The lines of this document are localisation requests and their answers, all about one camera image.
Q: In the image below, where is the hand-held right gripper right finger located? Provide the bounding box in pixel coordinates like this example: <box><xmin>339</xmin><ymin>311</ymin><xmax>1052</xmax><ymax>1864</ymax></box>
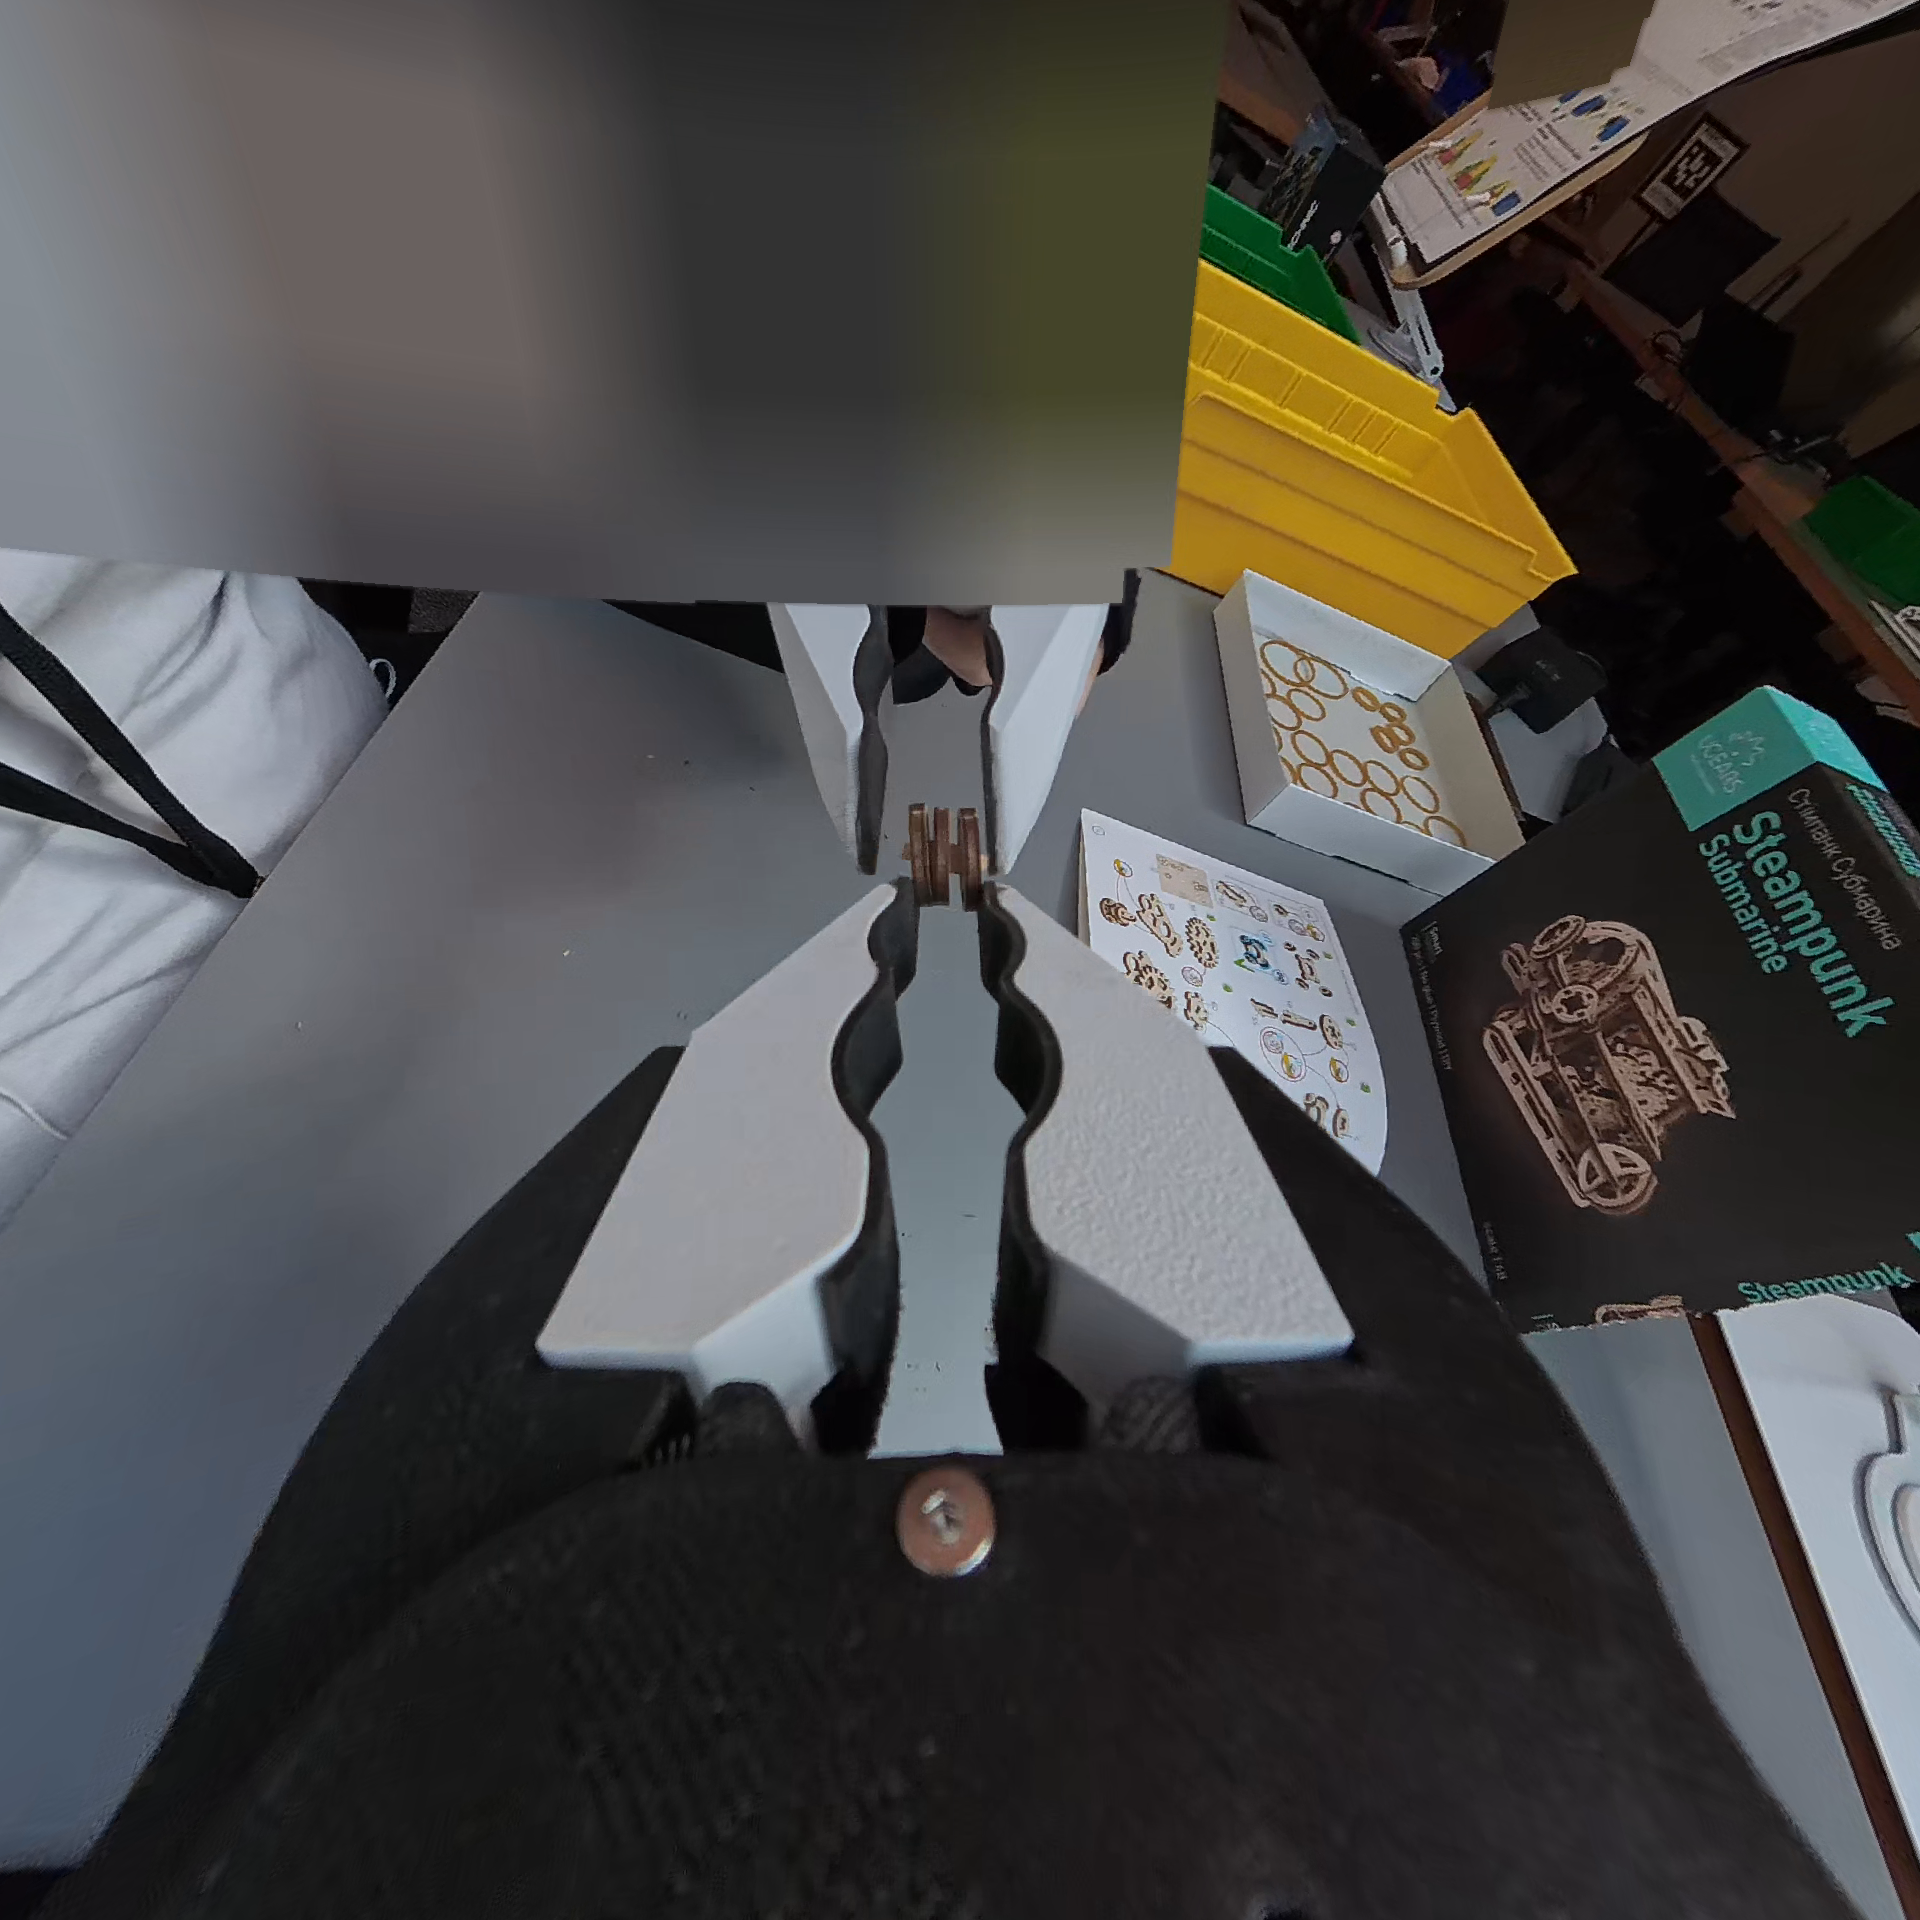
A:
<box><xmin>976</xmin><ymin>882</ymin><xmax>1360</xmax><ymax>1456</ymax></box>

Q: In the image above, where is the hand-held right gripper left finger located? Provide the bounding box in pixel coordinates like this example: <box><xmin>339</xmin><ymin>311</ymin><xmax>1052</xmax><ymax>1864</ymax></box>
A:
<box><xmin>534</xmin><ymin>879</ymin><xmax>921</xmax><ymax>1456</ymax></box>

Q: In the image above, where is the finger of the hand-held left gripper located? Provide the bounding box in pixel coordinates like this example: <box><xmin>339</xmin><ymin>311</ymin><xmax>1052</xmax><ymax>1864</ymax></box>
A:
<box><xmin>768</xmin><ymin>604</ymin><xmax>902</xmax><ymax>881</ymax></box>
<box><xmin>979</xmin><ymin>604</ymin><xmax>1120</xmax><ymax>881</ymax></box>

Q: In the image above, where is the small wooden gear stack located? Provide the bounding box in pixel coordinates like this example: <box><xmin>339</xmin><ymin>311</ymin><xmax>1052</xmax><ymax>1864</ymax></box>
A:
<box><xmin>902</xmin><ymin>806</ymin><xmax>991</xmax><ymax>911</ymax></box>

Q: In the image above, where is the black model kit box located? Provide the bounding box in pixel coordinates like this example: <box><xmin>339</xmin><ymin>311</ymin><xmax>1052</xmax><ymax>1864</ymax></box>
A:
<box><xmin>1398</xmin><ymin>686</ymin><xmax>1920</xmax><ymax>1335</ymax></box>

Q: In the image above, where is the white cardboard box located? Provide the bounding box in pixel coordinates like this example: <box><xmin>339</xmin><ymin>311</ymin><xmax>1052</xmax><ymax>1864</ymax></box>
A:
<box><xmin>1212</xmin><ymin>570</ymin><xmax>1525</xmax><ymax>897</ymax></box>

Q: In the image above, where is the printed instruction sheet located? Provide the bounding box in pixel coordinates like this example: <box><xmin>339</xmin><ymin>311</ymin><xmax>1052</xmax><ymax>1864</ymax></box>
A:
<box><xmin>1077</xmin><ymin>809</ymin><xmax>1390</xmax><ymax>1180</ymax></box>

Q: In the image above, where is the group of wooden rings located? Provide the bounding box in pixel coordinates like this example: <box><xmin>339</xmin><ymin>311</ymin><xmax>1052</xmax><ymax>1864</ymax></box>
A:
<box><xmin>1256</xmin><ymin>639</ymin><xmax>1472</xmax><ymax>855</ymax></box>

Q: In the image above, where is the yellow plastic bin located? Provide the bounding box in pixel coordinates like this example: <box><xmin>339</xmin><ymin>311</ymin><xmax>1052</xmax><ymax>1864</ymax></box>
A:
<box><xmin>1169</xmin><ymin>264</ymin><xmax>1576</xmax><ymax>663</ymax></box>

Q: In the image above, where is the black device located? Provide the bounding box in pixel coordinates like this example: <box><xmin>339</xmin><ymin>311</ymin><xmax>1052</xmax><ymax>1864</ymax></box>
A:
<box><xmin>1462</xmin><ymin>626</ymin><xmax>1613</xmax><ymax>819</ymax></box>

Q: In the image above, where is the green plastic bin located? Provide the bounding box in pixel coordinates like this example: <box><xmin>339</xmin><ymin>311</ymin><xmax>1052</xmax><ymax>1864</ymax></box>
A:
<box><xmin>1798</xmin><ymin>475</ymin><xmax>1920</xmax><ymax>595</ymax></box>
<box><xmin>1200</xmin><ymin>184</ymin><xmax>1360</xmax><ymax>339</ymax></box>

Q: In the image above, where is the black carton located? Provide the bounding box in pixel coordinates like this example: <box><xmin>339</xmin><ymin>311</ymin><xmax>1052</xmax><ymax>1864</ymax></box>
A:
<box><xmin>1253</xmin><ymin>106</ymin><xmax>1390</xmax><ymax>273</ymax></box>

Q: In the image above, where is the colour printed paper sheet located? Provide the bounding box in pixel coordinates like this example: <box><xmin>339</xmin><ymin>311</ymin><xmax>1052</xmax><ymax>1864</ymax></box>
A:
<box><xmin>1380</xmin><ymin>90</ymin><xmax>1653</xmax><ymax>289</ymax></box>
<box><xmin>1499</xmin><ymin>0</ymin><xmax>1920</xmax><ymax>153</ymax></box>

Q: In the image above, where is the white sweatshirt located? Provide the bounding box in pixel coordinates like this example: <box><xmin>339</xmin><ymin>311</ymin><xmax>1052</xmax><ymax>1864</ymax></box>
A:
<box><xmin>0</xmin><ymin>547</ymin><xmax>396</xmax><ymax>1234</ymax></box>

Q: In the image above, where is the black and white marker tag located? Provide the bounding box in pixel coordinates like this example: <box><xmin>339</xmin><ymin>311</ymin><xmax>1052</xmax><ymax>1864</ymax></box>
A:
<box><xmin>1633</xmin><ymin>119</ymin><xmax>1748</xmax><ymax>223</ymax></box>

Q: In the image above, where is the black lanyard strap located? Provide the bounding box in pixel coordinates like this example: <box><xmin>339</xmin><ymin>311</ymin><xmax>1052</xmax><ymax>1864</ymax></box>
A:
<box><xmin>0</xmin><ymin>604</ymin><xmax>265</xmax><ymax>903</ymax></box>

